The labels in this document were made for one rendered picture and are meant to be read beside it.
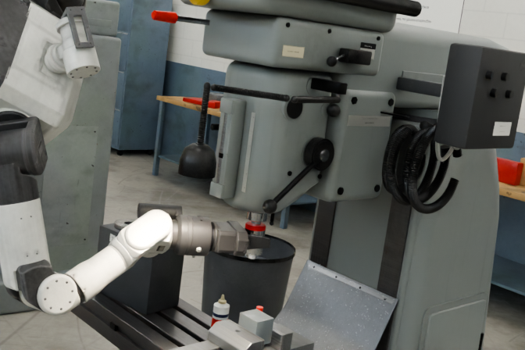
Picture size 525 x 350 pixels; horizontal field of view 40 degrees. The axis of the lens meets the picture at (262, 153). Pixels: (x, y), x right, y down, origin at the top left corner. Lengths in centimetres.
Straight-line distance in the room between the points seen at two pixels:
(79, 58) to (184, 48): 756
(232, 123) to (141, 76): 742
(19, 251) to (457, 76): 92
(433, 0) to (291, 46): 510
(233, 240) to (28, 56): 57
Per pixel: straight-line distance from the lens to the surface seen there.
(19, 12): 157
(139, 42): 884
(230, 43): 151
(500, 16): 614
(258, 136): 149
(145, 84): 895
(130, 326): 190
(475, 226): 201
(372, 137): 167
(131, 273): 197
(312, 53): 148
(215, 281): 362
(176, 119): 906
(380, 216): 187
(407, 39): 173
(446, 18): 640
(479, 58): 151
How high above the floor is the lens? 169
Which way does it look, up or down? 9 degrees down
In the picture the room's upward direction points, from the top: 8 degrees clockwise
